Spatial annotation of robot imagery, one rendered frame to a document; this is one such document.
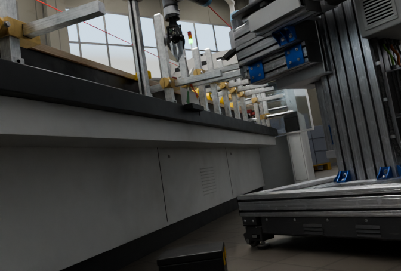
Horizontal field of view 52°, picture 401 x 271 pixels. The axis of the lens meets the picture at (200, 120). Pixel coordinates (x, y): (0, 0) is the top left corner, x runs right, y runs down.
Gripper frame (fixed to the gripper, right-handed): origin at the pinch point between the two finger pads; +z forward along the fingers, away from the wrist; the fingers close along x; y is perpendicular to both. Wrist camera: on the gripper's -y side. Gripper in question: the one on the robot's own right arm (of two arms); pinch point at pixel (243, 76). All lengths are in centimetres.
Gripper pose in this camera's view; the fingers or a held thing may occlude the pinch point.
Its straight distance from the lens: 221.5
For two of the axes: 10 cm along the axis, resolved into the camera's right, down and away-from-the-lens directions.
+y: 9.2, -1.8, -3.3
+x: 3.5, 0.6, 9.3
